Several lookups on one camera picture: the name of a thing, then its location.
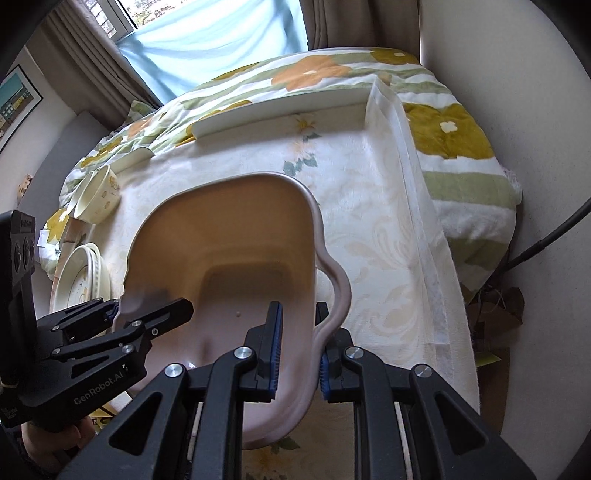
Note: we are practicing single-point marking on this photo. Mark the brown curtain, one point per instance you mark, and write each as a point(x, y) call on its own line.
point(360, 23)
point(97, 78)

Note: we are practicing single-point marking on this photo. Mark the black lamp stand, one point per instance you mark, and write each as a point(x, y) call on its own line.
point(549, 235)

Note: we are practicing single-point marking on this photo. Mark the floral blanket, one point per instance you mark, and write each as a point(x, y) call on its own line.
point(461, 152)

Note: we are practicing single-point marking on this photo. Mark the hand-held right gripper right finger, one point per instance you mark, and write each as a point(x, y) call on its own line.
point(323, 369)

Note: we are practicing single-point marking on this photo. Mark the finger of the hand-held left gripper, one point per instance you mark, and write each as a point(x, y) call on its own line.
point(87, 314)
point(157, 318)

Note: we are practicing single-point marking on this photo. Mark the green striped pillow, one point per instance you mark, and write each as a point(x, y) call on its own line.
point(138, 110)

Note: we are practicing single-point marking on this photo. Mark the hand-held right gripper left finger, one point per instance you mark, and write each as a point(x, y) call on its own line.
point(275, 350)

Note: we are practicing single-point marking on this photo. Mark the light blue cloth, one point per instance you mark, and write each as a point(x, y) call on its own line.
point(212, 50)

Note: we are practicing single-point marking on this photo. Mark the framed wall picture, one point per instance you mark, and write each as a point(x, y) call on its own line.
point(16, 104)

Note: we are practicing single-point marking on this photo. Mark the small figure on headboard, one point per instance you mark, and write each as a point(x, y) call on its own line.
point(23, 184)

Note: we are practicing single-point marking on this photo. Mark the plain white plate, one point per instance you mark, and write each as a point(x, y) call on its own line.
point(77, 277)

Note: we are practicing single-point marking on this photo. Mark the pink bear-shaped bowl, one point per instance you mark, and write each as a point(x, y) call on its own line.
point(221, 240)

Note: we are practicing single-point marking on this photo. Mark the cream bowl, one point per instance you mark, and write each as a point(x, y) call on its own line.
point(107, 194)

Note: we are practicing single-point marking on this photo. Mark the person's left hand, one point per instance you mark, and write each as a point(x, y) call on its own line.
point(51, 443)

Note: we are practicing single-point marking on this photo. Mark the brown dried leaves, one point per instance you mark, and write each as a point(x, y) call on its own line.
point(501, 309)

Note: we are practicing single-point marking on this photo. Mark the grey headboard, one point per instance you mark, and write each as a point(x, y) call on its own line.
point(64, 152)

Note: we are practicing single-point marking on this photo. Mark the window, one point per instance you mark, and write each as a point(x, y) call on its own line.
point(122, 14)

